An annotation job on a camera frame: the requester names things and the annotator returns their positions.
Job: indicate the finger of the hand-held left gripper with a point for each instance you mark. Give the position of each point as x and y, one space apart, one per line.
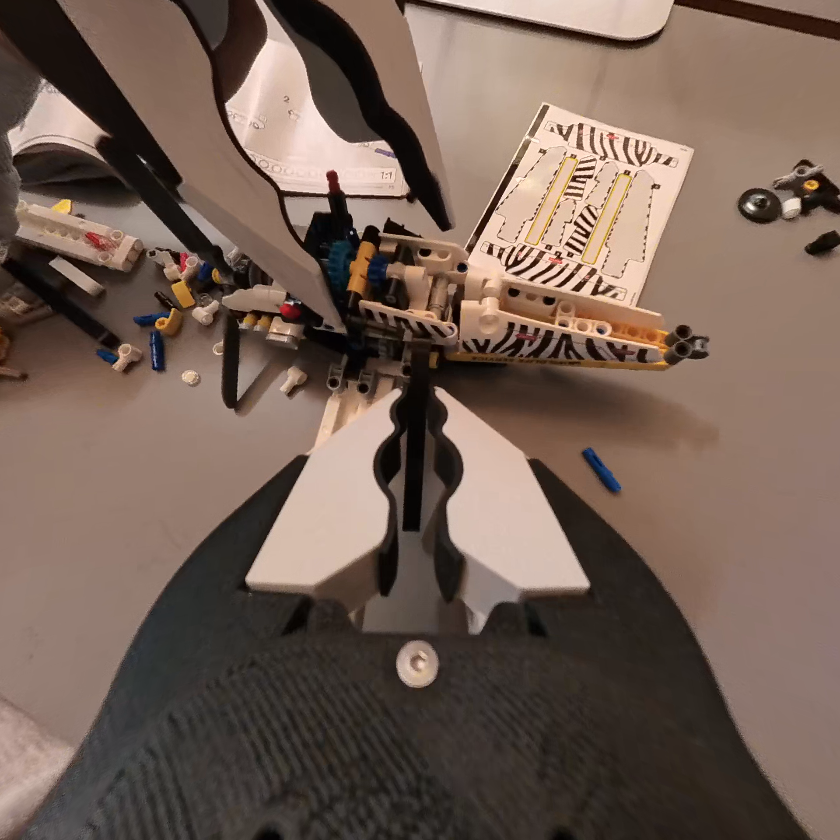
197 131
380 65

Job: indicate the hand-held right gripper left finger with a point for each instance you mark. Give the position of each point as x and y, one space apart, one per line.
315 525

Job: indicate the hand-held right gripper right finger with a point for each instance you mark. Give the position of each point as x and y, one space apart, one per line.
518 525

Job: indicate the lego instruction booklet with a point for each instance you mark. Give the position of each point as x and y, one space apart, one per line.
275 131

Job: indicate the long black lego beam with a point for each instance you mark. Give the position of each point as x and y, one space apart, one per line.
413 459

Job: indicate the white lego skid assembly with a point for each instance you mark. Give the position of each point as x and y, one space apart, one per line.
348 400

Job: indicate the zebra striped lego helicopter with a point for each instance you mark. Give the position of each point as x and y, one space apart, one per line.
525 328

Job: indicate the person's left forearm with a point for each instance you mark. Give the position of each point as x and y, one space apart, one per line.
16 131

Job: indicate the blue lego pin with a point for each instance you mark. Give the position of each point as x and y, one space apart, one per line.
600 469

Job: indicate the white lego panel assembly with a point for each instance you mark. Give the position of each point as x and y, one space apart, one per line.
79 236

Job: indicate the pile of loose lego pieces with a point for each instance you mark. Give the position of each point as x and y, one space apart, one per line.
170 315

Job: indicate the white flat lego tile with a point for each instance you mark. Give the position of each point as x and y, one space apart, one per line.
75 275

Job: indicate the small grey black lego assembly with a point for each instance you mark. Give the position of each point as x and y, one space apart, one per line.
810 184

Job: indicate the white tablet stand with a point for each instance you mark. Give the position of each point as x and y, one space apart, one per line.
558 16

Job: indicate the zebra sticker sheet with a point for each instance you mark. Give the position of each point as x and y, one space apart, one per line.
590 197

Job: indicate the small black knob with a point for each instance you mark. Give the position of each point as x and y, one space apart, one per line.
823 243

